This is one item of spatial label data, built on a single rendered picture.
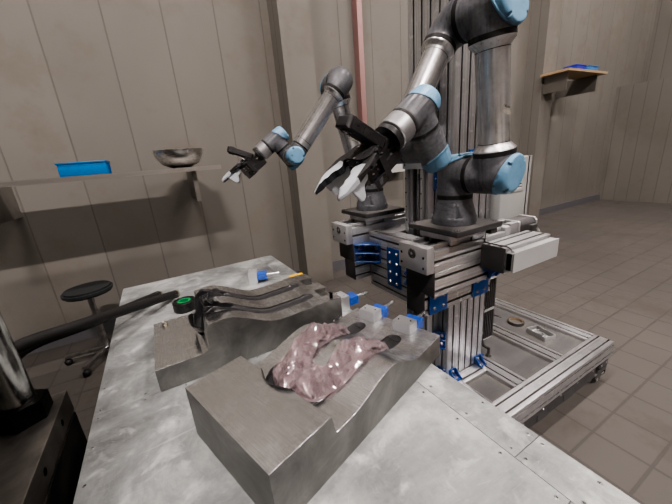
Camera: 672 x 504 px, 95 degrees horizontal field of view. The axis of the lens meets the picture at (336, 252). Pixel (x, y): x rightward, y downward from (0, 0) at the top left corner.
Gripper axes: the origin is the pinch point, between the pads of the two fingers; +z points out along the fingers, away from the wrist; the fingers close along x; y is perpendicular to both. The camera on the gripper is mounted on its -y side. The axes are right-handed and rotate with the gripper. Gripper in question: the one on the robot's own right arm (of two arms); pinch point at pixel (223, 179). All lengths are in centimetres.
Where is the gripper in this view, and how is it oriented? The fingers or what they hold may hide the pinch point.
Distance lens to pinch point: 153.3
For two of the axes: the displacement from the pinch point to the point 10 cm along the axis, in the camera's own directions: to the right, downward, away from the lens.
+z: -7.3, 6.8, -0.5
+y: 6.4, 7.1, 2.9
